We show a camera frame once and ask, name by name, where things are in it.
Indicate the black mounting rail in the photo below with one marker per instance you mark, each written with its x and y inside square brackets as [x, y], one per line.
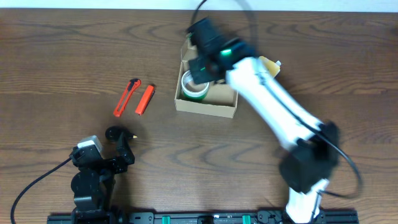
[262, 216]

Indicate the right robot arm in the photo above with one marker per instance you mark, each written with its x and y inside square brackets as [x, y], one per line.
[310, 160]

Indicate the red black utility knife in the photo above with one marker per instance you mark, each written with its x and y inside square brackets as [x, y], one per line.
[131, 87]

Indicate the black teardrop-shaped object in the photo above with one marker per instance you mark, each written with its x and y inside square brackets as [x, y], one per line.
[113, 133]

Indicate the open cardboard box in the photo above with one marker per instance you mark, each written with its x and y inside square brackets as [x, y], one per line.
[220, 100]

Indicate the green tape roll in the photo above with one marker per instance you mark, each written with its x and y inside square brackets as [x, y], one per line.
[196, 92]

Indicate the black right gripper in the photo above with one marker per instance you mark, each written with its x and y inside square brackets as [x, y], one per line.
[194, 65]

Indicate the red blade case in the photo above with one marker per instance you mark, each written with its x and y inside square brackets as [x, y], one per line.
[145, 100]

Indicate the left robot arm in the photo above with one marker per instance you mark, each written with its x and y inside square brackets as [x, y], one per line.
[94, 184]

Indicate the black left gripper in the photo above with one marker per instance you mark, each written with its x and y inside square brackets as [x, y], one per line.
[125, 154]

